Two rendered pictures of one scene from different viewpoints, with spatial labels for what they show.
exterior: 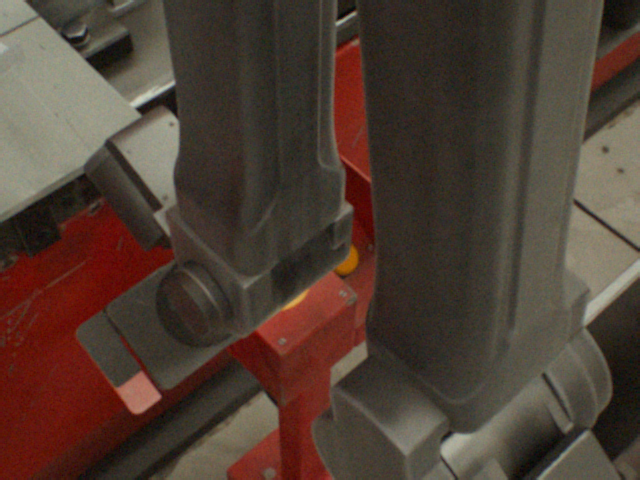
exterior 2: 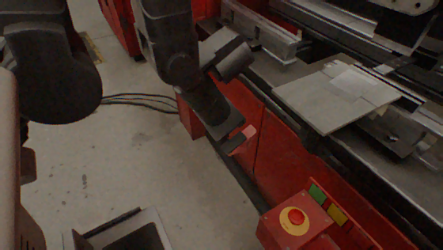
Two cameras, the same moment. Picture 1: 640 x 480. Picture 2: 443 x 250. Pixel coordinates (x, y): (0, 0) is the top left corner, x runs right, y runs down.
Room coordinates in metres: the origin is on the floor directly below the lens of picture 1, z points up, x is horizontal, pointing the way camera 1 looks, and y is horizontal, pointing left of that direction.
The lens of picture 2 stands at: (0.39, -0.24, 1.38)
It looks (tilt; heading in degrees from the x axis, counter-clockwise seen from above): 46 degrees down; 103
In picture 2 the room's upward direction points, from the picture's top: straight up
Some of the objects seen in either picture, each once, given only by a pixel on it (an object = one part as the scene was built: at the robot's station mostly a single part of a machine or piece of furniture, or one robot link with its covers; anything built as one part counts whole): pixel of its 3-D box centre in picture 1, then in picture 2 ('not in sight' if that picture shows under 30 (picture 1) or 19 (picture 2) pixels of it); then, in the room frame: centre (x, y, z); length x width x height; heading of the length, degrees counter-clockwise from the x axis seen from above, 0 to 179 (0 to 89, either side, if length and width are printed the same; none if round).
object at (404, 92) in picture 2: not in sight; (381, 85); (0.70, 0.38, 0.98); 0.20 x 0.03 x 0.03; 132
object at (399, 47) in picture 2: not in sight; (399, 28); (0.67, 0.40, 1.13); 0.10 x 0.02 x 0.10; 132
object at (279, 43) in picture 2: not in sight; (255, 28); (0.30, 0.80, 0.92); 0.50 x 0.06 x 0.10; 132
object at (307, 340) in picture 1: (302, 264); (308, 240); (0.55, 0.02, 0.75); 0.20 x 0.16 x 0.18; 133
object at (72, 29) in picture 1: (74, 32); (392, 138); (0.73, 0.26, 0.91); 0.03 x 0.03 x 0.02
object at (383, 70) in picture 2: not in sight; (409, 56); (0.78, 0.50, 1.01); 0.26 x 0.12 x 0.05; 42
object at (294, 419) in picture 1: (303, 406); not in sight; (0.55, 0.02, 0.39); 0.05 x 0.05 x 0.54; 43
